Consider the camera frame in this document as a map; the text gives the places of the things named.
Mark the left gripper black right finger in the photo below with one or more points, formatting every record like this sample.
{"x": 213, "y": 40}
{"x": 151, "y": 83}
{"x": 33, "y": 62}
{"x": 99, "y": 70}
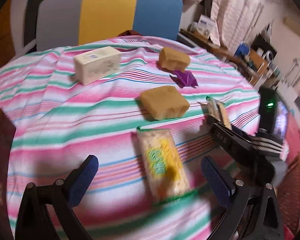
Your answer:
{"x": 252, "y": 212}

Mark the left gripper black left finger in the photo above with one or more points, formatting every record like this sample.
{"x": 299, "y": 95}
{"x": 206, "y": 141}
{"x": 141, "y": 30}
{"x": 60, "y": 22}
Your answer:
{"x": 34, "y": 221}

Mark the green yellow cracker packet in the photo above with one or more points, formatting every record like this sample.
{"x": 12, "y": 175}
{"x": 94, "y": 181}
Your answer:
{"x": 166, "y": 174}

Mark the purple snack packet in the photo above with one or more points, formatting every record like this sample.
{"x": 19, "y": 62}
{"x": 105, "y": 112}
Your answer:
{"x": 184, "y": 79}

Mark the cream cardboard box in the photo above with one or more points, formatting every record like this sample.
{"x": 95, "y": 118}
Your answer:
{"x": 96, "y": 64}

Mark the wooden side shelf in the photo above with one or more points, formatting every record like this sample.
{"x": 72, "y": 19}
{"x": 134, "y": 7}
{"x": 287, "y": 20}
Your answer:
{"x": 253, "y": 67}

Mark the pink green striped cloth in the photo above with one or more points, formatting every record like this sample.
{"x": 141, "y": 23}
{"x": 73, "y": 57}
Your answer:
{"x": 59, "y": 122}

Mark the white blue tissue box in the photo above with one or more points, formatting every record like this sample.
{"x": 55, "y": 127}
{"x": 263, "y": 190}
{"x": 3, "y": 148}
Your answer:
{"x": 205, "y": 26}

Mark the wooden wardrobe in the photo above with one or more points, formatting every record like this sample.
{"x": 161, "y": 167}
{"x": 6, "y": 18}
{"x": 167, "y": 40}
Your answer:
{"x": 7, "y": 51}

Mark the dark red garment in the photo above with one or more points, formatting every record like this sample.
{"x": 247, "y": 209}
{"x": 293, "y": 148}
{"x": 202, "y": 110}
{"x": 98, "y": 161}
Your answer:
{"x": 129, "y": 33}

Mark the grey yellow blue chair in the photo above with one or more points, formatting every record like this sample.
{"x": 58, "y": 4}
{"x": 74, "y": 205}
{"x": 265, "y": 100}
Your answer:
{"x": 57, "y": 23}

